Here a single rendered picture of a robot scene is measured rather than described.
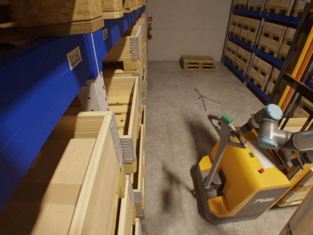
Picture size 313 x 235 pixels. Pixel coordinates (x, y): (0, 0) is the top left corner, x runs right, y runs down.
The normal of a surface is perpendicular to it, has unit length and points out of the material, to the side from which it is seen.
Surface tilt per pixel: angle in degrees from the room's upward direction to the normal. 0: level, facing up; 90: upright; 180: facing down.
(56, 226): 0
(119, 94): 90
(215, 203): 22
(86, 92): 90
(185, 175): 0
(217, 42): 90
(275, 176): 0
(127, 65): 90
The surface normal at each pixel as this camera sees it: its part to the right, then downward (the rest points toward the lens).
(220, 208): -0.37, -0.73
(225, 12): 0.04, 0.61
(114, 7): 0.73, 0.42
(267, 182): 0.00, -0.79
